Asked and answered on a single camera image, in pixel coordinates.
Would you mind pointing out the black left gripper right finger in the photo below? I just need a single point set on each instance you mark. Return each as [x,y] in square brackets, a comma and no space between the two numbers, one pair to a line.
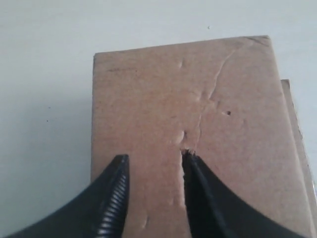
[215,211]

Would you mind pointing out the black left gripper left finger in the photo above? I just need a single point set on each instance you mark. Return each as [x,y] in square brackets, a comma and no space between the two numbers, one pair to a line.
[99,211]

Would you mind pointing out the brown cardboard box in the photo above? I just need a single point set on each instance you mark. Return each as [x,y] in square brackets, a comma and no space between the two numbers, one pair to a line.
[221,99]

